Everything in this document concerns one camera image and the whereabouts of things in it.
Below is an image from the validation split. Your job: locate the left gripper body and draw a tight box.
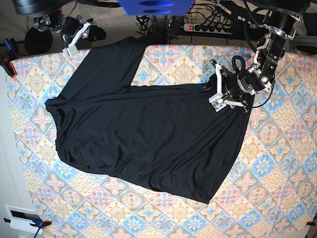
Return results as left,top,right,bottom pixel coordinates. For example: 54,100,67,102
207,59,254,112

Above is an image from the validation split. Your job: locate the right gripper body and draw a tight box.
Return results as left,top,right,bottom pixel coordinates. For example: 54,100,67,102
60,18,106,57

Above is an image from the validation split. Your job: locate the black t-shirt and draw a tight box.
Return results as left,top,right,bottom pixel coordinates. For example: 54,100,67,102
45,36,250,204

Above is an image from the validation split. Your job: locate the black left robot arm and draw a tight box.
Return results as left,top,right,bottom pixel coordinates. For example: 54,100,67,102
204,0,310,112

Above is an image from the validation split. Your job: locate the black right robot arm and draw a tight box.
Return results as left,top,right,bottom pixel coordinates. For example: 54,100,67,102
13,0,106,58

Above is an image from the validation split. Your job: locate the white power strip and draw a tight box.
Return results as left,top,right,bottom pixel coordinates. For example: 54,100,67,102
183,23,231,34

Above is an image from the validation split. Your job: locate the red table clamp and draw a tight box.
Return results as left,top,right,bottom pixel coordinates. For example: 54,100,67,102
0,57,17,78

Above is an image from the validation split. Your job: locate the patterned colourful tablecloth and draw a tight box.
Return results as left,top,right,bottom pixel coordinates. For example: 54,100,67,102
5,50,317,238

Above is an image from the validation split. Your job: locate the white wall outlet box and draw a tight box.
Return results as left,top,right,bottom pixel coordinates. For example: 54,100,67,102
4,205,41,234

